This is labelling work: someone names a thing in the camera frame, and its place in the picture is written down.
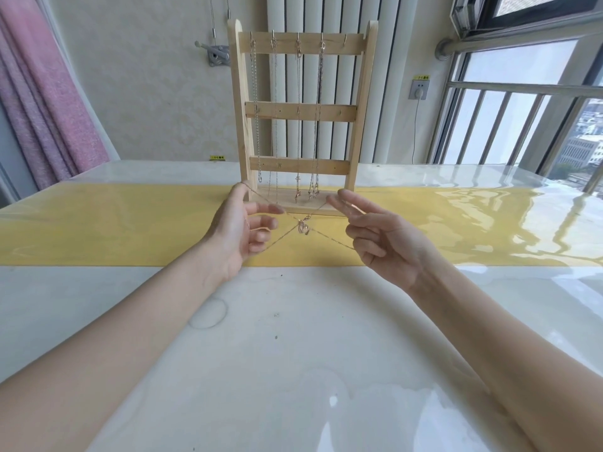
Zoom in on white power cable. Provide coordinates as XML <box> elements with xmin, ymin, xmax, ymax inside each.
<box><xmin>411</xmin><ymin>99</ymin><xmax>421</xmax><ymax>164</ymax></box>

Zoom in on gold chain necklace with charm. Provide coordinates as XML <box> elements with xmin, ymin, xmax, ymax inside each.
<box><xmin>293</xmin><ymin>33</ymin><xmax>302</xmax><ymax>204</ymax></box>

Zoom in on pink curtain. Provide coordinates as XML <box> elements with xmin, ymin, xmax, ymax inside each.
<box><xmin>0</xmin><ymin>0</ymin><xmax>112</xmax><ymax>191</ymax></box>

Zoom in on double chain necklace with pendant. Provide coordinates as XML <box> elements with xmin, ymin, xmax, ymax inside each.
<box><xmin>307</xmin><ymin>33</ymin><xmax>327</xmax><ymax>201</ymax></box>

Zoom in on dark window frame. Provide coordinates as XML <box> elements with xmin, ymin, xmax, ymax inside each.
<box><xmin>450</xmin><ymin>0</ymin><xmax>603</xmax><ymax>43</ymax></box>

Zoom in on person's right hand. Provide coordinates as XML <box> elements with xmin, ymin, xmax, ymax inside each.
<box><xmin>325</xmin><ymin>188</ymin><xmax>440</xmax><ymax>296</ymax></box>

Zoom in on silver link chain necklace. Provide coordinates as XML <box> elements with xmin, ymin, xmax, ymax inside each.
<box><xmin>249</xmin><ymin>32</ymin><xmax>263</xmax><ymax>183</ymax></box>

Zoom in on thin steel wire ropes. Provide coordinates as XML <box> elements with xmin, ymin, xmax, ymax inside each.
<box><xmin>209</xmin><ymin>0</ymin><xmax>232</xmax><ymax>45</ymax></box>

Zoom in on wooden jewelry display stand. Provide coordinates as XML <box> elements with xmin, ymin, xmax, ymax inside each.
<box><xmin>227</xmin><ymin>19</ymin><xmax>379</xmax><ymax>217</ymax></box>

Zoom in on metal window guard railing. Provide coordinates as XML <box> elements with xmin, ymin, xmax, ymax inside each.
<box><xmin>425</xmin><ymin>36</ymin><xmax>603</xmax><ymax>199</ymax></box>

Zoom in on person's left hand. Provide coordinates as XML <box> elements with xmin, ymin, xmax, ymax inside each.
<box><xmin>202</xmin><ymin>181</ymin><xmax>286</xmax><ymax>284</ymax></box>

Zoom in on thin chain necklace with pendant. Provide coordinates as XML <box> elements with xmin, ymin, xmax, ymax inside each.
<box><xmin>239</xmin><ymin>182</ymin><xmax>357</xmax><ymax>253</ymax></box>

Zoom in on white wall socket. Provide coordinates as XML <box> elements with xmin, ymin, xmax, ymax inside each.
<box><xmin>410</xmin><ymin>74</ymin><xmax>431</xmax><ymax>100</ymax></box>

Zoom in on yellow table runner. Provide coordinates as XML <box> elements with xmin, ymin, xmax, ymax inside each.
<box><xmin>0</xmin><ymin>183</ymin><xmax>603</xmax><ymax>268</ymax></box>

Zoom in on fine silver chain necklace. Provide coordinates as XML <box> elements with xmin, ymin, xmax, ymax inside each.
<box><xmin>267</xmin><ymin>31</ymin><xmax>280</xmax><ymax>199</ymax></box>

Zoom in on person's right forearm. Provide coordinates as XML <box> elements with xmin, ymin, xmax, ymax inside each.
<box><xmin>409</xmin><ymin>259</ymin><xmax>603</xmax><ymax>452</ymax></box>

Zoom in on white column radiator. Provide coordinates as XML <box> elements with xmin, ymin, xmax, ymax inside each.
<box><xmin>266</xmin><ymin>0</ymin><xmax>421</xmax><ymax>165</ymax></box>

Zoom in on metal wall crank bracket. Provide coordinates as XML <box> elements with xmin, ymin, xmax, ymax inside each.
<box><xmin>194</xmin><ymin>40</ymin><xmax>231</xmax><ymax>69</ymax></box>

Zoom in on person's left forearm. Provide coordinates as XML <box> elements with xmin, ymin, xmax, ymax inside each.
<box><xmin>0</xmin><ymin>245</ymin><xmax>236</xmax><ymax>452</ymax></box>

